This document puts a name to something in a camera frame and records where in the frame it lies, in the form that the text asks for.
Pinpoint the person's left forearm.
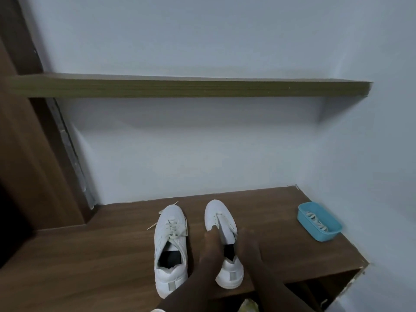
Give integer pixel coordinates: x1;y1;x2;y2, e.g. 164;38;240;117
156;256;222;312

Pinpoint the white sneaker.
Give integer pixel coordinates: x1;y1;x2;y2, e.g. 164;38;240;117
153;204;189;299
204;199;245;289

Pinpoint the person's left hand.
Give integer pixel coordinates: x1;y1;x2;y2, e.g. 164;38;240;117
198;229;225;262

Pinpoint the person's right hand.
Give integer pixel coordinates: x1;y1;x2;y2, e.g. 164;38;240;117
234;229;263;264

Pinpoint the wooden wall shelf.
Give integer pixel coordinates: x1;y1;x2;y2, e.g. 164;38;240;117
6;73;374;99

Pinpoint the person's right forearm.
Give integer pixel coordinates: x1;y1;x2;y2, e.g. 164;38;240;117
249;256;322;312

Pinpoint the blue plastic basket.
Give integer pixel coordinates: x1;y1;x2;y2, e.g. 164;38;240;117
296;201;343;243

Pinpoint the cream shoelace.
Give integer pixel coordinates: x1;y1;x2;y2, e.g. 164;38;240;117
211;213;238;238
147;201;189;240

